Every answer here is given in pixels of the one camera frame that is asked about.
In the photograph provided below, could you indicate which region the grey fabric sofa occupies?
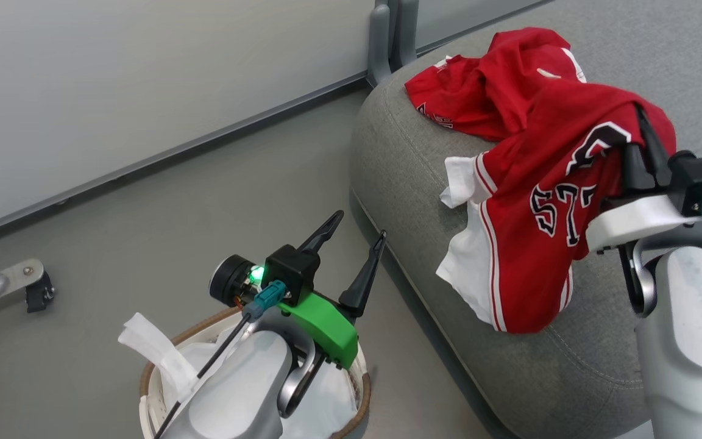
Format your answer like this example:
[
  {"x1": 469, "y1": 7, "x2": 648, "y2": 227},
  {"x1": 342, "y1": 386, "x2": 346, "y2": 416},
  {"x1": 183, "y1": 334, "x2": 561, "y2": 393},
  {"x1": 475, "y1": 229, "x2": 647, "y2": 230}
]
[{"x1": 350, "y1": 0, "x2": 702, "y2": 439}]

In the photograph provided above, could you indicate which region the round wicker laundry basket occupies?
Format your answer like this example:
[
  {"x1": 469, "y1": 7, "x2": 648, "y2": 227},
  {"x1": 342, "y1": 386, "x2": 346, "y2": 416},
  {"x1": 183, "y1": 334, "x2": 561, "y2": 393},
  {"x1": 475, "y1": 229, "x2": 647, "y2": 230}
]
[{"x1": 139, "y1": 305, "x2": 372, "y2": 439}]

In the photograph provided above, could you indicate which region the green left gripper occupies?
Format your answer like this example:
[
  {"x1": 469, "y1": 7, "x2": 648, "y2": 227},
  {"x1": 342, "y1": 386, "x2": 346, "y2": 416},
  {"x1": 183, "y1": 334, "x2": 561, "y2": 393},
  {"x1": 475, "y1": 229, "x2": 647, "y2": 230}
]
[{"x1": 278, "y1": 210, "x2": 387, "y2": 369}]

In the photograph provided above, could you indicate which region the grey partition bottom rail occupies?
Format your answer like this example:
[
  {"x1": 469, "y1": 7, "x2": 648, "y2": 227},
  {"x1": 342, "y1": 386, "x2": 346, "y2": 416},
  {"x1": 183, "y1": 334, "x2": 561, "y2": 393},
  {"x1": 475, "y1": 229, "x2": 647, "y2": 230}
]
[{"x1": 0, "y1": 72, "x2": 369, "y2": 244}]

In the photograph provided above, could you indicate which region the red baseball jersey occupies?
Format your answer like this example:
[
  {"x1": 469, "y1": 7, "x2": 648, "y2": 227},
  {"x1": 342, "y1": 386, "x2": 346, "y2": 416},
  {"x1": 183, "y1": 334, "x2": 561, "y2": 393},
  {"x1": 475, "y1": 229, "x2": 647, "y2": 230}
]
[{"x1": 405, "y1": 27, "x2": 678, "y2": 334}]

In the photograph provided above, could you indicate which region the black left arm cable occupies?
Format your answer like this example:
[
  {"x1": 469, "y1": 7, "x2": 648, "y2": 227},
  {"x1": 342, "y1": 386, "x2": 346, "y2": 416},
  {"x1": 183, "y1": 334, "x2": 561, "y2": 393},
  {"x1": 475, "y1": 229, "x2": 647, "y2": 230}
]
[{"x1": 153, "y1": 280, "x2": 288, "y2": 439}]

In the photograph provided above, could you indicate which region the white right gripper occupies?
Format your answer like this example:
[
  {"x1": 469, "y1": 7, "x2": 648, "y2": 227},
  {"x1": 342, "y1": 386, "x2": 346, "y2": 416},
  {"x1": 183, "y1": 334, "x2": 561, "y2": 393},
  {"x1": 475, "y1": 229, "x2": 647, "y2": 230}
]
[{"x1": 586, "y1": 104, "x2": 693, "y2": 254}]

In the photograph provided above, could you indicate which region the black caster wheel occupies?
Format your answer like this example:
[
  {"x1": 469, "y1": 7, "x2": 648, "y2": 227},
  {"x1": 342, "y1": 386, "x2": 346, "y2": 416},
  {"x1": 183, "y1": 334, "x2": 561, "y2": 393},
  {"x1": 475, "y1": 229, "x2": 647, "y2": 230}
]
[{"x1": 25, "y1": 271, "x2": 55, "y2": 313}]

